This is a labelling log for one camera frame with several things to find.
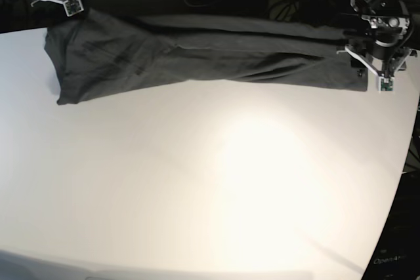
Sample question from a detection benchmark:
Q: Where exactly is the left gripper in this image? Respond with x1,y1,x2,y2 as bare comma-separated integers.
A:
337,45,417,92

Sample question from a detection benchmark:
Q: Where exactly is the grey T-shirt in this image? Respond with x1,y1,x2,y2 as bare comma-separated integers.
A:
45,10,368,105

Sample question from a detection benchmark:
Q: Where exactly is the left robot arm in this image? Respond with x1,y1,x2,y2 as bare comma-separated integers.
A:
338,0,415,92

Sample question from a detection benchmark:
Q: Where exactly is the black OpenArm base box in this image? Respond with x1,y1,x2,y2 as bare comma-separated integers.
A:
362,171,419,280

